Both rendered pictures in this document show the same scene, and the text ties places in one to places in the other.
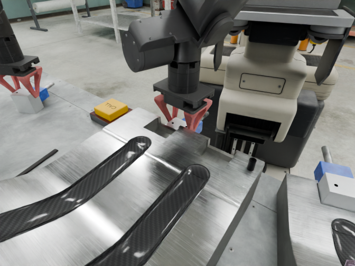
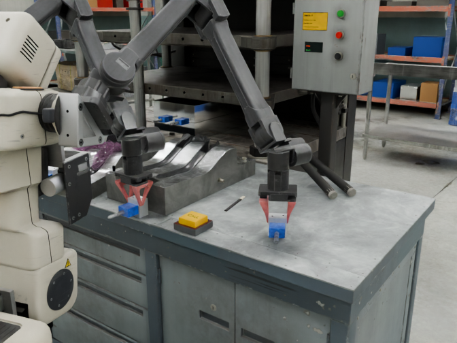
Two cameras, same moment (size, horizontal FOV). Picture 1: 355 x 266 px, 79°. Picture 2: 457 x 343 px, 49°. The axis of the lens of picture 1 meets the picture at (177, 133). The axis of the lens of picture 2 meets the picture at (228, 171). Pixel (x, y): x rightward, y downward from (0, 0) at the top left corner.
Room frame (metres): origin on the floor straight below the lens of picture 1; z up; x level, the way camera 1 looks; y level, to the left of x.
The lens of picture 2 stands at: (1.77, 0.24, 1.39)
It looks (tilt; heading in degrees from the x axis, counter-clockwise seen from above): 18 degrees down; 179
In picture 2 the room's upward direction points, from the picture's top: straight up
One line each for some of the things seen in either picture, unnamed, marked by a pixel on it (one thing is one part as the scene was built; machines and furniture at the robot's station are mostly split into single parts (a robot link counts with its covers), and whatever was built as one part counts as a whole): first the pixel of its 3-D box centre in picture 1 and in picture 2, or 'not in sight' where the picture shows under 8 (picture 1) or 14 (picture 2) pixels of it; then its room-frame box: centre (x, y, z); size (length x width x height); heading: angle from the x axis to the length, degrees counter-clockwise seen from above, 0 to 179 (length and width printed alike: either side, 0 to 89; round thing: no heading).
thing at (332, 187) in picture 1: (332, 173); not in sight; (0.23, -0.25, 0.86); 0.13 x 0.05 x 0.05; 161
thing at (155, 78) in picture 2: not in sight; (209, 94); (-0.96, 0.19, 0.96); 1.29 x 0.83 x 0.18; 53
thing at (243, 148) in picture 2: not in sight; (207, 128); (-0.96, 0.17, 0.76); 1.30 x 0.84 x 0.07; 53
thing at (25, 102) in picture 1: (39, 93); (277, 231); (0.55, 0.40, 0.83); 0.13 x 0.05 x 0.05; 172
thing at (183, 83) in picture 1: (183, 77); (132, 166); (0.37, -0.01, 0.96); 0.10 x 0.07 x 0.07; 51
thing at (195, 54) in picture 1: (181, 43); (132, 145); (0.37, -0.01, 1.02); 0.07 x 0.06 x 0.07; 126
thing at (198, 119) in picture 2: not in sight; (205, 112); (-0.87, 0.17, 0.87); 0.50 x 0.27 x 0.17; 143
